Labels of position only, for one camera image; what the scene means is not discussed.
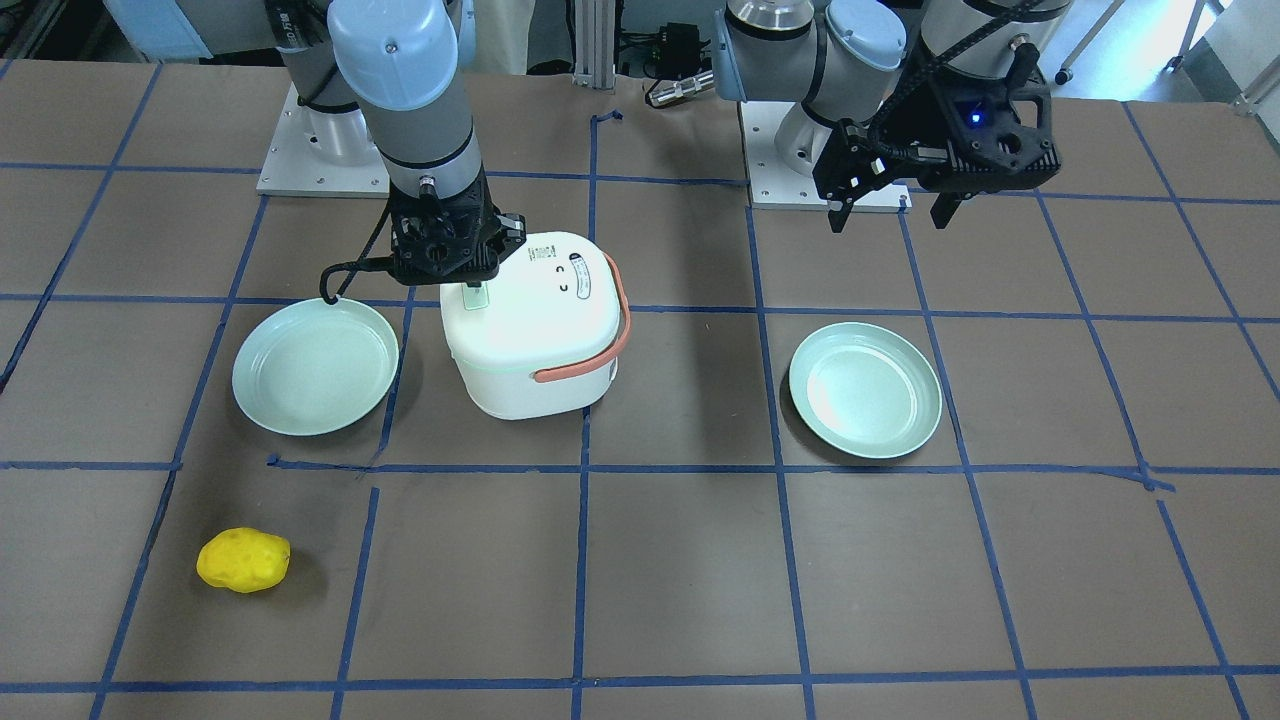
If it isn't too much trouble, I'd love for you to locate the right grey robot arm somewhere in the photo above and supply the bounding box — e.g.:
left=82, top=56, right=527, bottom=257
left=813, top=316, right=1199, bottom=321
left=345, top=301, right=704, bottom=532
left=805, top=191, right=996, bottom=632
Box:
left=259, top=1, right=526, bottom=304

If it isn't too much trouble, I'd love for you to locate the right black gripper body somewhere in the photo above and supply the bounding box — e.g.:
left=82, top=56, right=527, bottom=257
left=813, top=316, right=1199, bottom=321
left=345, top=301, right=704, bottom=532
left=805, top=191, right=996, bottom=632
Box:
left=389, top=170, right=527, bottom=286

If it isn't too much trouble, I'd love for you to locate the green plate near left arm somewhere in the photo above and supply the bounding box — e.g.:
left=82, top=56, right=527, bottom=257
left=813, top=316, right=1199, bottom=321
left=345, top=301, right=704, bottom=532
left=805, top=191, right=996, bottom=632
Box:
left=787, top=322, right=943, bottom=460

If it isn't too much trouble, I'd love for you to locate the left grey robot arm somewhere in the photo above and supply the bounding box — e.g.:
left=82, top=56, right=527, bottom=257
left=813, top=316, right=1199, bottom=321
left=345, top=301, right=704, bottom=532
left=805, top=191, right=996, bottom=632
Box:
left=712, top=1, right=1069, bottom=233

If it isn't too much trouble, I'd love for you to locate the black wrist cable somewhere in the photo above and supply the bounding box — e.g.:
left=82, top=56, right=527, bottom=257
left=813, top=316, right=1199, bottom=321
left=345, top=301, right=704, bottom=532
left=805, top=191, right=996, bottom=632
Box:
left=317, top=205, right=401, bottom=306

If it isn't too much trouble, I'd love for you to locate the aluminium frame post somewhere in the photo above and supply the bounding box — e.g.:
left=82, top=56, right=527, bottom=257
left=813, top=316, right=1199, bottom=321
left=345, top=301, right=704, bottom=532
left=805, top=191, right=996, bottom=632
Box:
left=567, top=1, right=618, bottom=94

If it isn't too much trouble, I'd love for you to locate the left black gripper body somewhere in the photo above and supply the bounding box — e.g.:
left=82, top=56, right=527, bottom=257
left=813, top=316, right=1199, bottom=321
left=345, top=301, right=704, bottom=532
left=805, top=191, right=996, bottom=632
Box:
left=872, top=41, right=1062, bottom=193

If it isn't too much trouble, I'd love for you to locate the yellow toy potato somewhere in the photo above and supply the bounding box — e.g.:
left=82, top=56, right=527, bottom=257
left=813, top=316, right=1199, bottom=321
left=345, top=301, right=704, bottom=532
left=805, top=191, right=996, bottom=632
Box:
left=195, top=527, right=292, bottom=594

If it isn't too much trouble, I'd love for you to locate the white rice cooker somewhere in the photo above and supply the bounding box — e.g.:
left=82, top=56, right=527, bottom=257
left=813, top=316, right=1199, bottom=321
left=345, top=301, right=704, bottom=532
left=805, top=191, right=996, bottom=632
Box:
left=439, top=231, right=632, bottom=420

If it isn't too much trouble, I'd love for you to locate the green plate near right arm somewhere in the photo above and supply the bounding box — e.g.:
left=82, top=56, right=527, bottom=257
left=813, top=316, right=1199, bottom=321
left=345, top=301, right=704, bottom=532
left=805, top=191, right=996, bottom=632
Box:
left=230, top=299, right=401, bottom=437

